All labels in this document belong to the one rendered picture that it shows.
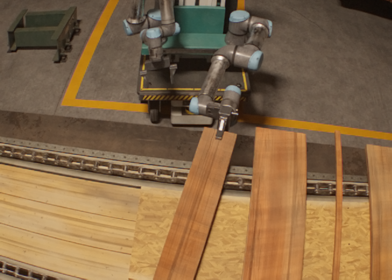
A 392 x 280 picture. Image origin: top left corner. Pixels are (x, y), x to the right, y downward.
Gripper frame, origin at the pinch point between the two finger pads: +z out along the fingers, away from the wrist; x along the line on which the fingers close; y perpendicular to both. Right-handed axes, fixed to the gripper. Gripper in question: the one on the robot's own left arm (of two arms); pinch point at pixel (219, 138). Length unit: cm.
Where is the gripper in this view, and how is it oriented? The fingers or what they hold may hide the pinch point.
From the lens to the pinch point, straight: 223.6
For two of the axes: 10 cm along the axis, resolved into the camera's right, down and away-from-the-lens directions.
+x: -0.7, 6.9, 7.3
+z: -2.3, 7.0, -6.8
